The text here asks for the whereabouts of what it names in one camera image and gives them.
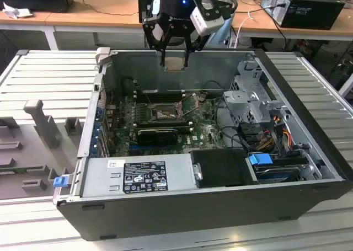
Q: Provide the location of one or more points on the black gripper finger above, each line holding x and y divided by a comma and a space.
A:
198, 40
150, 36

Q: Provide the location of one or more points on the square CPU chip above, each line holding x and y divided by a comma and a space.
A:
175, 63

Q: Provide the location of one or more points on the CPU socket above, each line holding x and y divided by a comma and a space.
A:
162, 113

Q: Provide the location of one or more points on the blue expansion slot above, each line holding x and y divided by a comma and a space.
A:
138, 146

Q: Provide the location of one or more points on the small black upright box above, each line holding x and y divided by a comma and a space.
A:
144, 2

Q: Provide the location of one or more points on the wooden desk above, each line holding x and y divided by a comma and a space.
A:
256, 24
104, 16

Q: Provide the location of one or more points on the silver metal drive cage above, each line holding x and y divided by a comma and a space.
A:
240, 99

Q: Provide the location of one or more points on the green motherboard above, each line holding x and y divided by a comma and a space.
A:
198, 118

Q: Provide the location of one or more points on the black RAM stick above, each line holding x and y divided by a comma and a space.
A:
187, 127

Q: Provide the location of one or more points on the blue card clip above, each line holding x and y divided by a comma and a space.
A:
96, 129
99, 111
94, 147

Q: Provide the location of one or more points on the black computer tower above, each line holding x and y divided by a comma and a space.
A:
311, 11

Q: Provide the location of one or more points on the black plastic shroud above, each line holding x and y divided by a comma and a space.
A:
220, 165

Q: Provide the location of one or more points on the crumpled white paper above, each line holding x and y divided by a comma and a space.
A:
16, 11

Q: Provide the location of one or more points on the blue disk carrier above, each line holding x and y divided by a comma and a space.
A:
259, 162

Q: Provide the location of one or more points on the grey power supply unit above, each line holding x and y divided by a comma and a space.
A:
96, 179

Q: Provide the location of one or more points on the grey parts rack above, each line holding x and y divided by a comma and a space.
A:
36, 140

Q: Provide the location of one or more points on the hard disk drive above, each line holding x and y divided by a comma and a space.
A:
275, 175

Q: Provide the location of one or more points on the blue case latch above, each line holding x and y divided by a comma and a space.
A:
60, 181

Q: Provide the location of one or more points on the black open PC case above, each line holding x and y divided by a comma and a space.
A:
165, 215

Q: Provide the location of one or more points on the green RAM stick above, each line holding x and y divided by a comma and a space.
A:
16, 170

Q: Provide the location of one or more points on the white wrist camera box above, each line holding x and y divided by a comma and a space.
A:
207, 24

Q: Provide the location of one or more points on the black plastic bay bracket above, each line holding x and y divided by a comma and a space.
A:
248, 132

